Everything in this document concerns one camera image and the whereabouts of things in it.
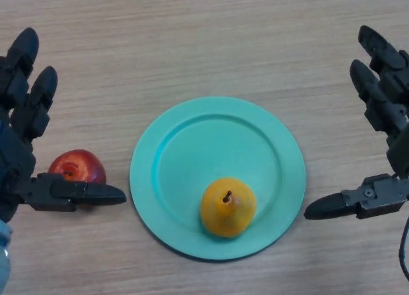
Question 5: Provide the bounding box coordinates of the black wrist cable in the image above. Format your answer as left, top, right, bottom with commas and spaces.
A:
397, 215, 409, 280

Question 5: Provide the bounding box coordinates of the green round plate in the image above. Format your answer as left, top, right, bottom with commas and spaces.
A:
129, 96, 306, 261

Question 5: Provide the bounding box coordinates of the yellow pear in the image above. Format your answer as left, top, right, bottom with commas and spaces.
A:
200, 177, 258, 238

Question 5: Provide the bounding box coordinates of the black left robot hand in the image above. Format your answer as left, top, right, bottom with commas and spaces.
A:
0, 27, 127, 224

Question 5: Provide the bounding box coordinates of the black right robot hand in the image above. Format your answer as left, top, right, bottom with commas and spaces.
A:
303, 25, 409, 221

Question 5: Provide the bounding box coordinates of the red apple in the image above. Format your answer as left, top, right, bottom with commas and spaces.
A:
47, 149, 107, 211

